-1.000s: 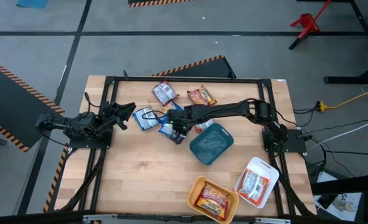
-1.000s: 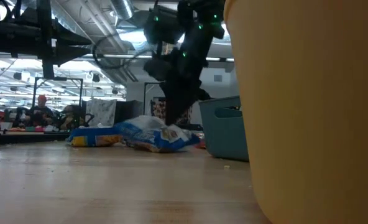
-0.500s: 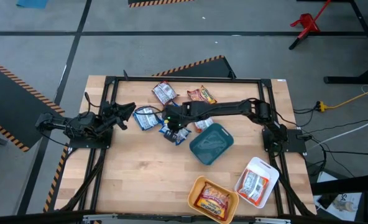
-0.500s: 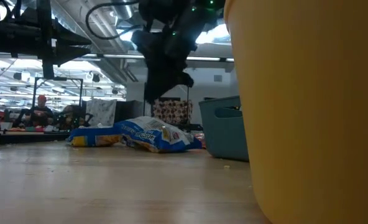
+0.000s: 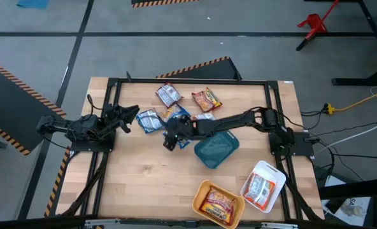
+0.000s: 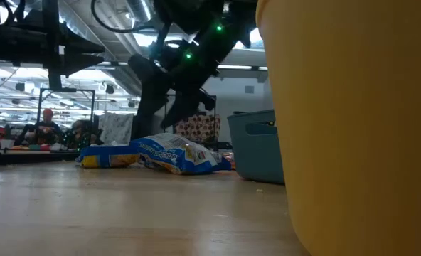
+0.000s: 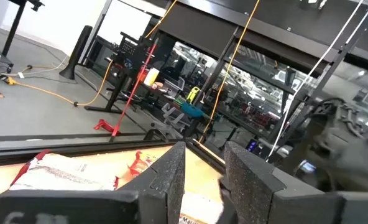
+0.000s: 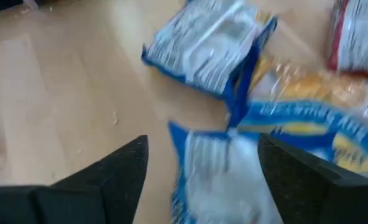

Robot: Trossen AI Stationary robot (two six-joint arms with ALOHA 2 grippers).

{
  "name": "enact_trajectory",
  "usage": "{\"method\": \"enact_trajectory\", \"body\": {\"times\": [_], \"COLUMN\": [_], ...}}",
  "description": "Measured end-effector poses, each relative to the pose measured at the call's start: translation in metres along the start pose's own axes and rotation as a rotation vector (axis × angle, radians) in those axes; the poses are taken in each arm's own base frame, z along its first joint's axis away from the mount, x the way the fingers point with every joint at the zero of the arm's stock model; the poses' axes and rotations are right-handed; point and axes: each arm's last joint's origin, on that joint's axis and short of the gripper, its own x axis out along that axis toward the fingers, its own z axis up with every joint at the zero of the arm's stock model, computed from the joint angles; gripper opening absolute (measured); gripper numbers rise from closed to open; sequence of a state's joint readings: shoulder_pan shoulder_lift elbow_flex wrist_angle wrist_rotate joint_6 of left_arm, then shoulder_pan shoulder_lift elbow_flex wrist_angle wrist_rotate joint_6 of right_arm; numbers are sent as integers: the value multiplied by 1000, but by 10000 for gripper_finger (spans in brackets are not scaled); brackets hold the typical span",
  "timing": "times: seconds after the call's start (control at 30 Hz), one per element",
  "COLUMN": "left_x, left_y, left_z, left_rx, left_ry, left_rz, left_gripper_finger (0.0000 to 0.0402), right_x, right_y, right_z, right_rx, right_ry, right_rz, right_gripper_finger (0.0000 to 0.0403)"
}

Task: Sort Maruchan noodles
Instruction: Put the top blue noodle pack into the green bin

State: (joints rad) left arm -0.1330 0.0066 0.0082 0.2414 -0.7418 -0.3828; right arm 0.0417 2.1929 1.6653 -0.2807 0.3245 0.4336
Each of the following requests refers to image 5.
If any red Maruchan ramen packet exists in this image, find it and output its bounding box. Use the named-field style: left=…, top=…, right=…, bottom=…
left=198, top=186, right=237, bottom=226
left=155, top=82, right=183, bottom=109
left=191, top=87, right=223, bottom=113

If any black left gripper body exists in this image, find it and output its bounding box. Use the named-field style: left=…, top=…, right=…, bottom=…
left=103, top=103, right=129, bottom=128

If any orange Maruchan ramen packet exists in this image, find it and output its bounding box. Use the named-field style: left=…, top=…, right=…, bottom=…
left=192, top=112, right=215, bottom=121
left=243, top=172, right=276, bottom=211

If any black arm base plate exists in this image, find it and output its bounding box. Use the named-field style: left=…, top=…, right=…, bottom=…
left=269, top=131, right=315, bottom=157
left=70, top=129, right=117, bottom=153

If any black desk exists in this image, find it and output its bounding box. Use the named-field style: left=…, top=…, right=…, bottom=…
left=317, top=181, right=377, bottom=229

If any red metal stand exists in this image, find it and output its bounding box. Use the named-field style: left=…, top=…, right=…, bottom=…
left=295, top=0, right=339, bottom=52

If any blue Maruchan ramen packet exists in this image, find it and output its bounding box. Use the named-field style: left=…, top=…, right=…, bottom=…
left=135, top=108, right=164, bottom=134
left=159, top=104, right=192, bottom=123
left=162, top=129, right=193, bottom=150

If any teal plastic bin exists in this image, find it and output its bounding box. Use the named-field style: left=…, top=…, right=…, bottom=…
left=193, top=130, right=241, bottom=170

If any white cable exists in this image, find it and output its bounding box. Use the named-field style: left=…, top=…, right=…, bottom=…
left=314, top=116, right=377, bottom=154

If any blue floor mat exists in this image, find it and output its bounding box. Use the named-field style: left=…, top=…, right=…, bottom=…
left=16, top=0, right=50, bottom=10

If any white plastic bin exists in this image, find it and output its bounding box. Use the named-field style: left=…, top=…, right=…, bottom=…
left=239, top=160, right=287, bottom=214

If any yellow plastic bin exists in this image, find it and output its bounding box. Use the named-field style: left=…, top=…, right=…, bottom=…
left=192, top=179, right=246, bottom=229

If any white paper sheet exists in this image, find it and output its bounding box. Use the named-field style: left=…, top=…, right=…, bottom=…
left=322, top=175, right=373, bottom=227

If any black hazard-striped floor mat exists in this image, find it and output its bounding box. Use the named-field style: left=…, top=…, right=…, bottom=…
left=131, top=0, right=199, bottom=9
left=155, top=56, right=243, bottom=81
left=0, top=55, right=68, bottom=156

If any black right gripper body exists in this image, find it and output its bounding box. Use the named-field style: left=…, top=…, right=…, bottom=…
left=166, top=114, right=196, bottom=141

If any black table leg frame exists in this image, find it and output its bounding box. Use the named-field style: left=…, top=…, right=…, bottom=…
left=331, top=0, right=377, bottom=87

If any black cable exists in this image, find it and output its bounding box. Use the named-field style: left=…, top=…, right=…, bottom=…
left=328, top=151, right=377, bottom=160

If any hazard-striped tape strip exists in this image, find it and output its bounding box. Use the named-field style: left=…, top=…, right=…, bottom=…
left=43, top=146, right=72, bottom=218

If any yellow extension cable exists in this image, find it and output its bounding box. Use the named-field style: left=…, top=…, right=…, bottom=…
left=323, top=86, right=377, bottom=115

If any black aluminium table frame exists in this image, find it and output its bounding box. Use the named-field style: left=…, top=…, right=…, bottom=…
left=56, top=71, right=325, bottom=223

